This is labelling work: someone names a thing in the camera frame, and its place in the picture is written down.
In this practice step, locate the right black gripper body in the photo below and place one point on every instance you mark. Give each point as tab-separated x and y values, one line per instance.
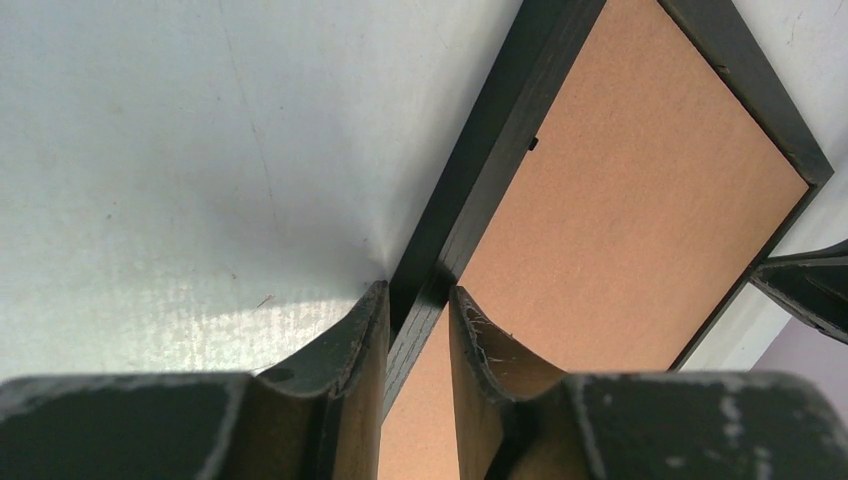
811	286

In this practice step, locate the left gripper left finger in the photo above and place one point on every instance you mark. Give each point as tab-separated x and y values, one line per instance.
315	415

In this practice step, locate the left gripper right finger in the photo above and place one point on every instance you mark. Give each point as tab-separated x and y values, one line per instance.
517	416

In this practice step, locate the brown frame backing board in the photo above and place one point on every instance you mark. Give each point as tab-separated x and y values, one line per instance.
646	193

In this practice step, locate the black picture frame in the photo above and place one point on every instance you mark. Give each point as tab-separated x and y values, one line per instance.
536	55

